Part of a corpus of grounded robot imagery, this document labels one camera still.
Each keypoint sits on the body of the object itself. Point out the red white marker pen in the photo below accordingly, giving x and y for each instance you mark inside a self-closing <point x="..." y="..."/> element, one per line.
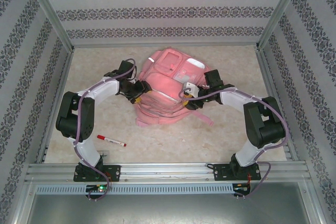
<point x="111" y="141"/>

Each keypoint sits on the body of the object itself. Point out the aluminium frame bar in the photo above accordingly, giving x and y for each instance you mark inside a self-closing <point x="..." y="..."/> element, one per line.
<point x="162" y="45"/>
<point x="56" y="77"/>
<point x="275" y="77"/>

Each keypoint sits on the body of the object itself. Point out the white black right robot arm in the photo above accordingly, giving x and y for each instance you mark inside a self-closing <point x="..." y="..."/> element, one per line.
<point x="236" y="98"/>

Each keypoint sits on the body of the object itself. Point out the pink student backpack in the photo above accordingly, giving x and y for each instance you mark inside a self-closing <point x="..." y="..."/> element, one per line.
<point x="162" y="98"/>

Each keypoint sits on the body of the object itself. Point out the circuit board with green light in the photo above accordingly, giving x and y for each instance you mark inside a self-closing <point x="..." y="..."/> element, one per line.
<point x="99" y="188"/>

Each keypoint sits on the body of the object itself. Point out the aluminium mounting rail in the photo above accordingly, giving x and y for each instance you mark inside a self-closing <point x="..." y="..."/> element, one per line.
<point x="168" y="169"/>

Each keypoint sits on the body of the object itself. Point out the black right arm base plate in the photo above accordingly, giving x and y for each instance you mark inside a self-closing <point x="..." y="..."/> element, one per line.
<point x="220" y="172"/>

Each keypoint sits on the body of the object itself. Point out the aluminium frame post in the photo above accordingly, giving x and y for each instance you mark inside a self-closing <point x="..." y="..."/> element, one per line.
<point x="282" y="9"/>
<point x="47" y="9"/>

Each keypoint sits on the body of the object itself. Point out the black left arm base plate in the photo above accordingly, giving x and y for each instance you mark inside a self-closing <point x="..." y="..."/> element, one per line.
<point x="114" y="172"/>

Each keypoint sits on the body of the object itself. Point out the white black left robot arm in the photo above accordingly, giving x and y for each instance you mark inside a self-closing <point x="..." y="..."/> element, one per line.
<point x="105" y="90"/>

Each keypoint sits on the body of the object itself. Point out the grey metal panel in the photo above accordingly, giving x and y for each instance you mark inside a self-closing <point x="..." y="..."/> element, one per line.
<point x="168" y="209"/>

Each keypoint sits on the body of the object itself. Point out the circuit board with blue light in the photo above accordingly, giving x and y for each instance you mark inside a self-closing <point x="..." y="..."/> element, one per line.
<point x="241" y="189"/>

